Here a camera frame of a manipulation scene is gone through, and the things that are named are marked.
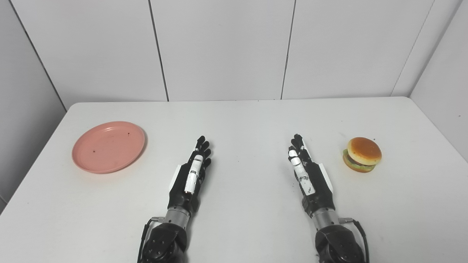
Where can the toy hamburger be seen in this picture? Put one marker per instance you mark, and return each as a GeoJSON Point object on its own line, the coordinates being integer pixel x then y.
{"type": "Point", "coordinates": [362, 154]}

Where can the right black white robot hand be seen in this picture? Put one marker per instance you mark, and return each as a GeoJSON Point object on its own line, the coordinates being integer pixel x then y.
{"type": "Point", "coordinates": [316, 186]}

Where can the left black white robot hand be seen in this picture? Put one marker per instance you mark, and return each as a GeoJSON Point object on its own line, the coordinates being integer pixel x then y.
{"type": "Point", "coordinates": [182, 186]}

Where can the pink round plate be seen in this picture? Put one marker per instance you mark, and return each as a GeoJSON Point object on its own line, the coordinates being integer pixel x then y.
{"type": "Point", "coordinates": [108, 147]}

